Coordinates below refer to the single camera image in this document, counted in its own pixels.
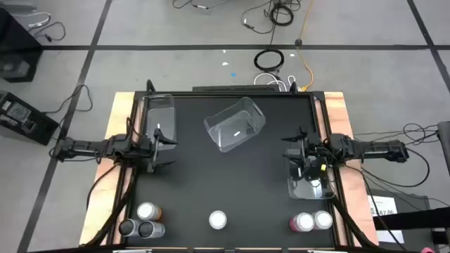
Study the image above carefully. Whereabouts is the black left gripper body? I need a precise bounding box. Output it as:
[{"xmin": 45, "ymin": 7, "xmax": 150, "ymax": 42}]
[{"xmin": 135, "ymin": 127, "xmax": 159, "ymax": 174}]

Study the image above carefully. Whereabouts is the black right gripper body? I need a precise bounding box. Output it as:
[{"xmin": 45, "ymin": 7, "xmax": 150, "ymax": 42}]
[{"xmin": 298, "ymin": 126, "xmax": 331, "ymax": 176}]

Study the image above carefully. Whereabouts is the clear plastic bin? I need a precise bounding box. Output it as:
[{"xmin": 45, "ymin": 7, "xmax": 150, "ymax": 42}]
[
  {"xmin": 202, "ymin": 96, "xmax": 267, "ymax": 154},
  {"xmin": 286, "ymin": 140, "xmax": 336, "ymax": 201},
  {"xmin": 139, "ymin": 93, "xmax": 177, "ymax": 153}
]

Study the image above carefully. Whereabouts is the orange and white soda can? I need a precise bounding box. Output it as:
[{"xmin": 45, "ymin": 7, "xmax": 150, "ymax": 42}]
[
  {"xmin": 312, "ymin": 209, "xmax": 334, "ymax": 231},
  {"xmin": 136, "ymin": 202, "xmax": 163, "ymax": 222}
]

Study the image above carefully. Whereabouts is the pink and white soda can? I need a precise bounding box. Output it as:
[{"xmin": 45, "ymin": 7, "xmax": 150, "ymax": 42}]
[
  {"xmin": 289, "ymin": 212, "xmax": 316, "ymax": 233},
  {"xmin": 208, "ymin": 209, "xmax": 229, "ymax": 231}
]

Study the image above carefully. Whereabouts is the grey soda can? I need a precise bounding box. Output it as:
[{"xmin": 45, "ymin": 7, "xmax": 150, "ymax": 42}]
[
  {"xmin": 118, "ymin": 218, "xmax": 140, "ymax": 238},
  {"xmin": 138, "ymin": 220, "xmax": 166, "ymax": 240}
]

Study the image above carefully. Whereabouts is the plywood table board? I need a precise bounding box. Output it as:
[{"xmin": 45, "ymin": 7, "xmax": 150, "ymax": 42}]
[{"xmin": 79, "ymin": 91, "xmax": 380, "ymax": 247}]

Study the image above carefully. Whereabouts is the white paper sheet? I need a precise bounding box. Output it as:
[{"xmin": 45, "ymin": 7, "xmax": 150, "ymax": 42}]
[{"xmin": 367, "ymin": 195, "xmax": 405, "ymax": 244}]

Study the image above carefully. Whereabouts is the black floor mat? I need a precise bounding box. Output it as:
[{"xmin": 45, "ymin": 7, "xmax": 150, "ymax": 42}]
[{"xmin": 367, "ymin": 189, "xmax": 435, "ymax": 253}]

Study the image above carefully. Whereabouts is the black computer box with labels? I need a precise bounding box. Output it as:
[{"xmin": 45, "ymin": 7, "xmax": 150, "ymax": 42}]
[{"xmin": 0, "ymin": 90, "xmax": 60, "ymax": 146}]

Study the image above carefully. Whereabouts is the black cabinet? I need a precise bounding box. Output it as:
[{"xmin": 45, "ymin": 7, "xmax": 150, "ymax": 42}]
[{"xmin": 0, "ymin": 6, "xmax": 44, "ymax": 84}]

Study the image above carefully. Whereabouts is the white cable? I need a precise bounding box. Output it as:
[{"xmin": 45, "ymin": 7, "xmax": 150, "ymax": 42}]
[
  {"xmin": 12, "ymin": 12, "xmax": 52, "ymax": 29},
  {"xmin": 253, "ymin": 72, "xmax": 296, "ymax": 91}
]

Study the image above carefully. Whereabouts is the black cable bundle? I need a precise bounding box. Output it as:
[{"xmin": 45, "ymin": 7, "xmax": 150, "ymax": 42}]
[
  {"xmin": 328, "ymin": 195, "xmax": 379, "ymax": 249},
  {"xmin": 86, "ymin": 163, "xmax": 138, "ymax": 247}
]

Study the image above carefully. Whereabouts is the yellow extension cable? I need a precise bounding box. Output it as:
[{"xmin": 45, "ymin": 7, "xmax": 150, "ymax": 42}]
[{"xmin": 296, "ymin": 0, "xmax": 316, "ymax": 92}]

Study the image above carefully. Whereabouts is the coiled black cable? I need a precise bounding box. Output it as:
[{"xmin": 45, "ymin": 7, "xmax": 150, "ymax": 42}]
[{"xmin": 253, "ymin": 48, "xmax": 285, "ymax": 73}]

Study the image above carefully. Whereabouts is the thin black cable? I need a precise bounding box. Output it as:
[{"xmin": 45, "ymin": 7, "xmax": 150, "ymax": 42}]
[
  {"xmin": 41, "ymin": 84, "xmax": 94, "ymax": 115},
  {"xmin": 240, "ymin": 0, "xmax": 275, "ymax": 35},
  {"xmin": 27, "ymin": 21, "xmax": 67, "ymax": 43}
]

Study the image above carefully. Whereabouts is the looped black cable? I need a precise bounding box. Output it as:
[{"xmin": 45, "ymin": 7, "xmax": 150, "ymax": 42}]
[{"xmin": 353, "ymin": 122, "xmax": 440, "ymax": 145}]

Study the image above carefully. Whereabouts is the long black cable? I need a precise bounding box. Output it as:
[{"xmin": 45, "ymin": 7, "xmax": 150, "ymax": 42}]
[{"xmin": 361, "ymin": 147, "xmax": 432, "ymax": 189}]

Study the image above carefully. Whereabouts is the black cable coil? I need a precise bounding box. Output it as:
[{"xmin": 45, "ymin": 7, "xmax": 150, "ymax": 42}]
[{"xmin": 269, "ymin": 4, "xmax": 295, "ymax": 27}]

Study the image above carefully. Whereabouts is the black strap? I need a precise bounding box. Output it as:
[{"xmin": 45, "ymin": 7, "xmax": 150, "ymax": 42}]
[{"xmin": 372, "ymin": 206, "xmax": 450, "ymax": 231}]

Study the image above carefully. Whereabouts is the grey post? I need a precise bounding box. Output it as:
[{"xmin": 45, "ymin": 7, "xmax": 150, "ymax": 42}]
[{"xmin": 437, "ymin": 121, "xmax": 450, "ymax": 166}]

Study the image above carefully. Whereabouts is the black cable with grey adapter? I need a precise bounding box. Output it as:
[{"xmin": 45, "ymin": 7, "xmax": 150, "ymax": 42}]
[{"xmin": 171, "ymin": 0, "xmax": 231, "ymax": 15}]

